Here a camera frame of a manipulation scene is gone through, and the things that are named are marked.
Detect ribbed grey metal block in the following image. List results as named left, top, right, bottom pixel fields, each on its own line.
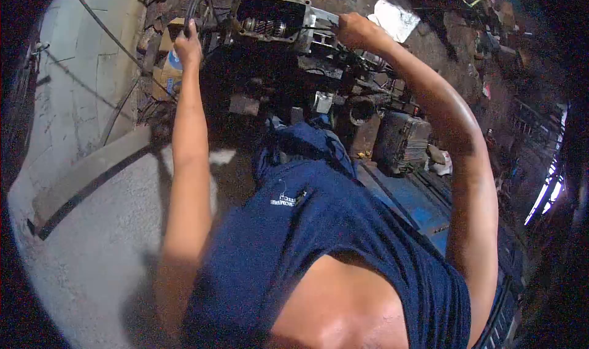
left=372, top=112, right=432, bottom=175

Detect person's right fingers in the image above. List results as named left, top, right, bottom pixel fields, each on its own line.
left=336, top=12, right=364, bottom=41

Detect person's right hand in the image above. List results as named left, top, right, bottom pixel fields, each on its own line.
left=336, top=12, right=388, bottom=54

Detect cardboard box with blue label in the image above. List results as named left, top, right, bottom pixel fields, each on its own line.
left=152, top=17, right=187, bottom=102

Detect blue metal platform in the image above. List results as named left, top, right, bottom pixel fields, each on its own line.
left=356, top=160, right=454, bottom=258

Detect person's left fingers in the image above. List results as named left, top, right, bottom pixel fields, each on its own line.
left=175, top=19, right=198, bottom=44

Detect black hose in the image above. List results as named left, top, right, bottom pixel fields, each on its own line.
left=67, top=0, right=178, bottom=147

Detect grey concrete beam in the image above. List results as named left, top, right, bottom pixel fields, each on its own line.
left=28, top=125, right=155, bottom=241

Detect person's legs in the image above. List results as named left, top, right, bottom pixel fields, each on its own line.
left=252, top=117, right=357, bottom=189

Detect metal gearbox housing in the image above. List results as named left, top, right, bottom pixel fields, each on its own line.
left=184, top=0, right=396, bottom=74

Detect white rag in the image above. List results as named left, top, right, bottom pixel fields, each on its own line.
left=427, top=144, right=454, bottom=177

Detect white crumpled sheet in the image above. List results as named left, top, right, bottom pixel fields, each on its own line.
left=367, top=0, right=422, bottom=44

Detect person's left hand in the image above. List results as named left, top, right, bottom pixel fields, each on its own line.
left=173, top=19, right=203, bottom=70

